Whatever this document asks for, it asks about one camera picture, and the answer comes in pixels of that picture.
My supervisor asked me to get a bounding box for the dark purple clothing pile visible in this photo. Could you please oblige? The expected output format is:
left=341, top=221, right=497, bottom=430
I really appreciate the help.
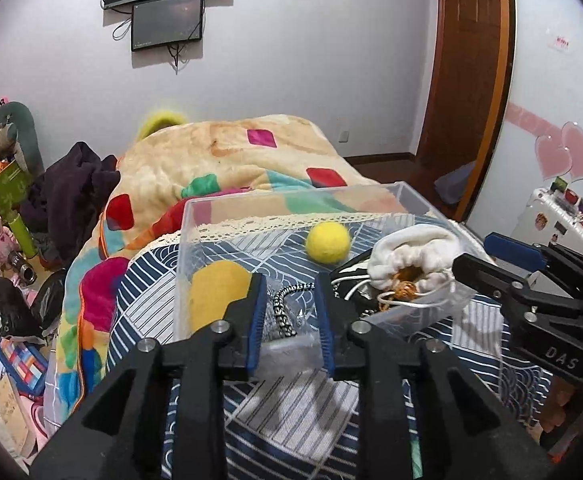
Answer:
left=19, top=141, right=121, bottom=262

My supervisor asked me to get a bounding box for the yellow felt pouch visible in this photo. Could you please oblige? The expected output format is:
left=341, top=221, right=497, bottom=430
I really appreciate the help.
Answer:
left=188, top=260, right=255, bottom=337

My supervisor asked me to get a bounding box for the black monitor cable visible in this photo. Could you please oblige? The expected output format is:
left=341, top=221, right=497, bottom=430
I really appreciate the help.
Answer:
left=168, top=42, right=188, bottom=75

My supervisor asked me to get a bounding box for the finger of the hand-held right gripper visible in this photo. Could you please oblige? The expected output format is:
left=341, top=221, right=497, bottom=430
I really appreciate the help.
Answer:
left=452, top=252, right=583, bottom=317
left=483, top=232, right=583, bottom=287

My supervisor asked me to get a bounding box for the yellow fuzzy plush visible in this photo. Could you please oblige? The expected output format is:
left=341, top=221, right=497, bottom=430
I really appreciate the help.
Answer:
left=136, top=107, right=188, bottom=139

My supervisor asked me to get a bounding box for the white drawstring bag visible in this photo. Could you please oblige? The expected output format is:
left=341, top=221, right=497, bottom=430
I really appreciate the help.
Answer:
left=368, top=225, right=465, bottom=294

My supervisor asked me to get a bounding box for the green dinosaur plush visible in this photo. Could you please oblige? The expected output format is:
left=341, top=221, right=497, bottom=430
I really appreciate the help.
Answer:
left=0, top=101, right=45, bottom=176

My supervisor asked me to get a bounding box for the brown bead bracelet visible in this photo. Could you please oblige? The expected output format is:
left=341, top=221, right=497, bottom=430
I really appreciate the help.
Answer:
left=376, top=267, right=423, bottom=312

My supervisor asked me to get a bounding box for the blue and white patterned tablecloth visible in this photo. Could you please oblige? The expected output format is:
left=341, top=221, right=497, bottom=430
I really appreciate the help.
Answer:
left=106, top=210, right=558, bottom=480

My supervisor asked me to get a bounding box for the black camera lens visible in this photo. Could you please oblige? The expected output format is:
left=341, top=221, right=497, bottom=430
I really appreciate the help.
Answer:
left=6, top=252, right=38, bottom=284

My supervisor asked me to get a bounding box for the white suitcase with stickers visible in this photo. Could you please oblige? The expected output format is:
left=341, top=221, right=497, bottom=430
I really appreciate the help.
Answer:
left=514, top=187, right=583, bottom=262

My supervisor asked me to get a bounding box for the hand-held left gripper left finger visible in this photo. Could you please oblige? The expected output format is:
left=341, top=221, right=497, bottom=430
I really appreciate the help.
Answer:
left=29, top=272, right=269, bottom=480

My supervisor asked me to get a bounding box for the small pink heart sticker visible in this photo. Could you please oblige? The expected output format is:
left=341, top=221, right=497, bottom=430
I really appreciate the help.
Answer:
left=535, top=134, right=572, bottom=181

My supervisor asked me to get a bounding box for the brown wooden door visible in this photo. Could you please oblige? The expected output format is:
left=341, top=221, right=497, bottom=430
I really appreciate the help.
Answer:
left=414, top=0, right=517, bottom=222

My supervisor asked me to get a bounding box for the small black wall monitor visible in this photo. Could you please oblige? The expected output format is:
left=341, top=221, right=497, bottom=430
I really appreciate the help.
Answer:
left=130, top=0, right=205, bottom=53

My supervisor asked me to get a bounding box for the white cable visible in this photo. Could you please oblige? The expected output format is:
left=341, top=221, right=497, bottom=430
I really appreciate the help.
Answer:
left=329, top=265, right=453, bottom=312

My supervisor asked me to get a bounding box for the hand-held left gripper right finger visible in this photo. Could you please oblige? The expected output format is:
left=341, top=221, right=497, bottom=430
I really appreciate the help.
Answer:
left=313, top=272, right=555, bottom=480

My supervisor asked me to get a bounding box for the green cardboard box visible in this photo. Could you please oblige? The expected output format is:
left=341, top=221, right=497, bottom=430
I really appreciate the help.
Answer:
left=0, top=160, right=35, bottom=207

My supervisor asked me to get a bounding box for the pile of papers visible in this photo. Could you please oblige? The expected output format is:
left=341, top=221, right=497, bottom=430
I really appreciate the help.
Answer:
left=0, top=345, right=47, bottom=463

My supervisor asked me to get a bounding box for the colourful flat box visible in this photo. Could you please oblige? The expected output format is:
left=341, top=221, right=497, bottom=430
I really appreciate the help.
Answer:
left=0, top=337, right=50, bottom=399

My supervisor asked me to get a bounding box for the clear plastic storage box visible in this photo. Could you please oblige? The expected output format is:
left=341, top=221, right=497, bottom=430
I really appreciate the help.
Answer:
left=174, top=181, right=478, bottom=357

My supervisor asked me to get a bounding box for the yellow felt ball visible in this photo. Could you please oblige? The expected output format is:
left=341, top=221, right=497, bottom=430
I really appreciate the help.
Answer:
left=305, top=221, right=351, bottom=263

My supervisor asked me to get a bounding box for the black plastic bag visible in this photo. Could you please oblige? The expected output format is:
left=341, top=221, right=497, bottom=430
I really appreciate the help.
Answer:
left=0, top=267, right=67, bottom=339

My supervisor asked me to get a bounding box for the colourful patchwork blanket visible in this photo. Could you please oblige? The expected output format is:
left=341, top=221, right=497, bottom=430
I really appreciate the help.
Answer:
left=46, top=114, right=408, bottom=422

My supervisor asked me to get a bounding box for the black and white braided cord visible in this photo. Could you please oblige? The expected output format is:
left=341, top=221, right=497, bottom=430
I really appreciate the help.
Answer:
left=270, top=282, right=317, bottom=344

